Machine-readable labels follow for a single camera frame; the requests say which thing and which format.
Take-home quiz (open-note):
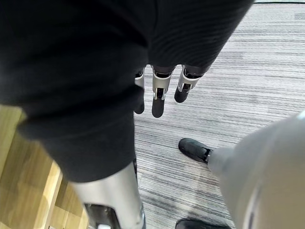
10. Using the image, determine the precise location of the right robot hand black cloth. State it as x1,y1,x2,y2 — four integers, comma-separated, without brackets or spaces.
0,0,255,229

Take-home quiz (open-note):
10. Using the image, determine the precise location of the light wooden shoe rack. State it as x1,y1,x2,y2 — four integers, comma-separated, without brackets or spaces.
0,104,91,229

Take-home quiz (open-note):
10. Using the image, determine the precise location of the dark robot foot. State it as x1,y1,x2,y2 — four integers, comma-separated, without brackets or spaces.
178,137,214,165
175,218,232,229

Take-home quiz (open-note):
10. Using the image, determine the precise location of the silver robot leg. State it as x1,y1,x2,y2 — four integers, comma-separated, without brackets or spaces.
208,111,305,229

